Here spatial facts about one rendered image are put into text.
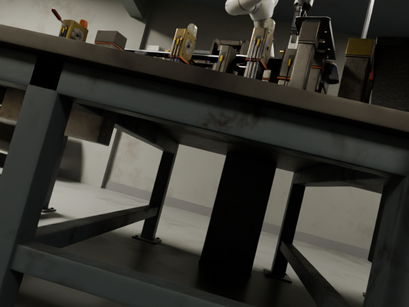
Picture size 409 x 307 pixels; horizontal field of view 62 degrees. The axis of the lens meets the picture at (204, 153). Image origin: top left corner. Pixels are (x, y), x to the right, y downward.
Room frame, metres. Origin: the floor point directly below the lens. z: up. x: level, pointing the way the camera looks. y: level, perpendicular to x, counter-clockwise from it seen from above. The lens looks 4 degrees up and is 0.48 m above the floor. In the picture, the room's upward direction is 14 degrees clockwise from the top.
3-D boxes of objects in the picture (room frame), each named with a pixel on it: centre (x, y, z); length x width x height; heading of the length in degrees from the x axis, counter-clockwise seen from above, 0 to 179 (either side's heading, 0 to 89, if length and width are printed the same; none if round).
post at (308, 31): (0.97, -0.21, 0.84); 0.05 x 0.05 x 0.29; 64
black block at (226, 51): (1.30, 0.01, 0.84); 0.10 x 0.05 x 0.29; 154
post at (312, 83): (1.13, -0.29, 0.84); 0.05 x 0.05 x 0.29; 64
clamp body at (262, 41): (1.21, -0.10, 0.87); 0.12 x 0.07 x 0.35; 154
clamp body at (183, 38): (1.39, 0.20, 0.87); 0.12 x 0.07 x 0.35; 154
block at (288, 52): (1.17, -0.22, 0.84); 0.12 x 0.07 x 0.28; 154
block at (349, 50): (1.14, -0.43, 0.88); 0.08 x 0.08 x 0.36; 64
